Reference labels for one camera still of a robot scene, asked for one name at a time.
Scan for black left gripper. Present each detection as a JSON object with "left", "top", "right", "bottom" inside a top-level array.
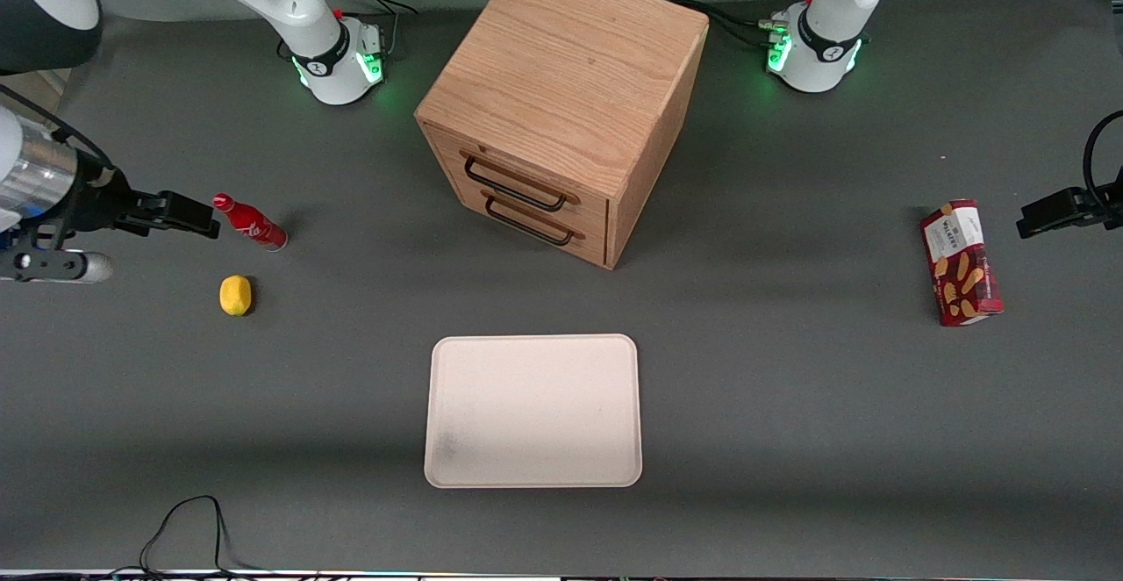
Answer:
[{"left": 1017, "top": 186, "right": 1123, "bottom": 240}]

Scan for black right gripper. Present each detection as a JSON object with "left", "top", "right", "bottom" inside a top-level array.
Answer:
[{"left": 53, "top": 165, "right": 221, "bottom": 240}]

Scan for red coke bottle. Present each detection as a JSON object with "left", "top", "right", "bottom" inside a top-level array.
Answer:
[{"left": 213, "top": 193, "right": 289, "bottom": 253}]

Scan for beige plastic tray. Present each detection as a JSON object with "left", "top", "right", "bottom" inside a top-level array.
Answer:
[{"left": 424, "top": 334, "right": 643, "bottom": 489}]

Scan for yellow lemon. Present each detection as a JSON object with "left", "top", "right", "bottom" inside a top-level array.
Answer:
[{"left": 219, "top": 275, "right": 253, "bottom": 317}]

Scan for red cookie box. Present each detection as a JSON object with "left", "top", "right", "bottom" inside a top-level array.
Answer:
[{"left": 919, "top": 199, "right": 1005, "bottom": 327}]

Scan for wooden drawer cabinet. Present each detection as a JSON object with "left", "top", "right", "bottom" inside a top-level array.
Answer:
[{"left": 414, "top": 0, "right": 710, "bottom": 271}]

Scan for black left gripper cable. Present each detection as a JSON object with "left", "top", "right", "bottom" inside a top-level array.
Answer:
[{"left": 1083, "top": 111, "right": 1123, "bottom": 206}]

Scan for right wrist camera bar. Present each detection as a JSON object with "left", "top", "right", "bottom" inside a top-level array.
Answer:
[{"left": 0, "top": 247, "right": 113, "bottom": 284}]

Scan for black cable loop on table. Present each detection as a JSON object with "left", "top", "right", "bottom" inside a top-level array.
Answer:
[{"left": 139, "top": 495, "right": 255, "bottom": 575}]

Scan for black wire drawer handle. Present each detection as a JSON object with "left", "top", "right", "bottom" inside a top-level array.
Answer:
[
  {"left": 483, "top": 190, "right": 587, "bottom": 247},
  {"left": 461, "top": 153, "right": 569, "bottom": 213}
]

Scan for black left arm base cables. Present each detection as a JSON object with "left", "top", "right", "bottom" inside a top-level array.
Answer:
[{"left": 671, "top": 0, "right": 821, "bottom": 48}]

